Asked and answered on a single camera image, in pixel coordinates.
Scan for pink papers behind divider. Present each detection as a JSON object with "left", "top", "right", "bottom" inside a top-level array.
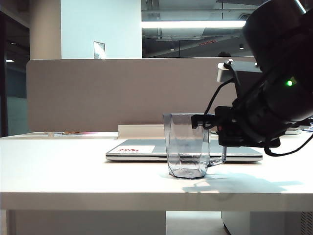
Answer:
[{"left": 44, "top": 131, "right": 99, "bottom": 136}]

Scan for dark glass door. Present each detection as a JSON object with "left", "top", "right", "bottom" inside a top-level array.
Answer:
[{"left": 0, "top": 11, "right": 30, "bottom": 138}]

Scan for white under-desk panel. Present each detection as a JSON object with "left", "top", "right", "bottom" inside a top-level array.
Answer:
[{"left": 6, "top": 210, "right": 167, "bottom": 235}]

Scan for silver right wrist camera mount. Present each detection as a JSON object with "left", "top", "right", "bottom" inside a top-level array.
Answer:
[{"left": 216, "top": 58, "right": 261, "bottom": 83}]

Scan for silver Dell laptop with sticker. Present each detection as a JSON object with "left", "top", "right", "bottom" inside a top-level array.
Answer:
[{"left": 105, "top": 139, "right": 264, "bottom": 163}]

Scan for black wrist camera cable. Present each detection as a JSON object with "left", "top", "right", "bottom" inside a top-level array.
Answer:
[{"left": 203, "top": 77, "right": 238, "bottom": 118}]

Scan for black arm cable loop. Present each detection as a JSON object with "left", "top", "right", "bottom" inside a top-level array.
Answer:
[{"left": 263, "top": 117, "right": 313, "bottom": 158}]

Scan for clear faceted water cup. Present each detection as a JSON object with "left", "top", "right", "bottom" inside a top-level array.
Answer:
[{"left": 162, "top": 113, "right": 227, "bottom": 180}]

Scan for framed wall notice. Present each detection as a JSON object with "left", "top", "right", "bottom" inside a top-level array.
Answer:
[{"left": 93, "top": 41, "right": 106, "bottom": 60}]

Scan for grey-brown desk divider panel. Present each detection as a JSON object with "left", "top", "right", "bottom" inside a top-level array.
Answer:
[{"left": 25, "top": 56, "right": 260, "bottom": 133}]

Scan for long ceiling light strip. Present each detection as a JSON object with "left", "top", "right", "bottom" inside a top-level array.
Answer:
[{"left": 141, "top": 20, "right": 247, "bottom": 29}]

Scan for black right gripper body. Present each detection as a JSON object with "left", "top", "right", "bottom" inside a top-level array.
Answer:
[{"left": 214, "top": 105, "right": 281, "bottom": 148}]

